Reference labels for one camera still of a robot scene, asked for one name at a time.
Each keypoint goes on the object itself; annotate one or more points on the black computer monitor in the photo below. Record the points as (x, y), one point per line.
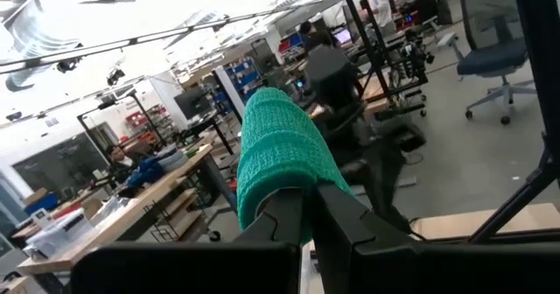
(192, 102)

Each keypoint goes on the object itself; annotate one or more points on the green elastic bandage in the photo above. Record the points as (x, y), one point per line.
(280, 145)

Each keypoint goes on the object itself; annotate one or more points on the person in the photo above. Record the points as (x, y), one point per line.
(317, 36)
(380, 5)
(118, 158)

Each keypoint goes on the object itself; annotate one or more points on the open laptop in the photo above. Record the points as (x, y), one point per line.
(342, 36)

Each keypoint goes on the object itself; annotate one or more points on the blue bin shelving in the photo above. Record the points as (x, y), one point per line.
(245, 79)

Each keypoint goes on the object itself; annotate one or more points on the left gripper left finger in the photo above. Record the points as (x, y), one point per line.
(188, 270)

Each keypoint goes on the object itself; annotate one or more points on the clear storage bin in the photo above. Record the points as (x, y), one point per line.
(61, 235)

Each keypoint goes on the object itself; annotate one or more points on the wooden workbench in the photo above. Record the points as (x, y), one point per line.
(131, 206)

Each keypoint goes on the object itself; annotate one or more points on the blue office chair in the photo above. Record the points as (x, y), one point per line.
(490, 58)

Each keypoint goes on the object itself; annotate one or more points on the black ceiling spotlight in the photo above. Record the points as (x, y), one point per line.
(114, 77)
(67, 64)

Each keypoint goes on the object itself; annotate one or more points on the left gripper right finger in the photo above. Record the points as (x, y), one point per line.
(415, 272)

